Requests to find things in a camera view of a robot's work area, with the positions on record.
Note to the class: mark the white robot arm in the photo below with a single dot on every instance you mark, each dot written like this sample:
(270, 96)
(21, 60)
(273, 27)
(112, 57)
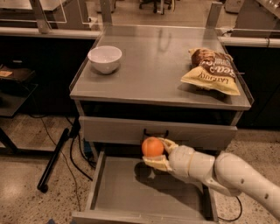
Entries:
(226, 174)

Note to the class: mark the white ceramic bowl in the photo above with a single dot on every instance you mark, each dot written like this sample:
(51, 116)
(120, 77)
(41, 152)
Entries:
(105, 59)

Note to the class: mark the black metal stand leg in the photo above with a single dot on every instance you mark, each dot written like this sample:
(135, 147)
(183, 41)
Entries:
(42, 184)

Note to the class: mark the black office chair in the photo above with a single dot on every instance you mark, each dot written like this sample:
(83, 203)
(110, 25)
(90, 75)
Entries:
(159, 5)

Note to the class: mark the dark side table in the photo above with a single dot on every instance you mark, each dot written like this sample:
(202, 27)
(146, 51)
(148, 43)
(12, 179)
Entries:
(15, 89)

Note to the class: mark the orange fruit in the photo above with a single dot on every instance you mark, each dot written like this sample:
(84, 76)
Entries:
(152, 147)

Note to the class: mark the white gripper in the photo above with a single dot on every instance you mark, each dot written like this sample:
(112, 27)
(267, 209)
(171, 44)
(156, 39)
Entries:
(183, 159)

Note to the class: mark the grey metal cabinet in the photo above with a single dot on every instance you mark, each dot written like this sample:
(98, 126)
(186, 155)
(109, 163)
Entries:
(147, 85)

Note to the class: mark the yellow brown chip bag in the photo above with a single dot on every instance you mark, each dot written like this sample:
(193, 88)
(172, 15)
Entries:
(212, 70)

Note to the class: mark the open grey drawer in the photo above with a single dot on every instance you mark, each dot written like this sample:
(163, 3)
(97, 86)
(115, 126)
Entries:
(126, 191)

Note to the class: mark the black drawer handle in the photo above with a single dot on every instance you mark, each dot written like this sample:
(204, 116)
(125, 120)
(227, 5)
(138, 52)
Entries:
(154, 134)

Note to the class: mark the closed grey drawer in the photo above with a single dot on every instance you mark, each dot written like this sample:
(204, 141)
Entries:
(128, 131)

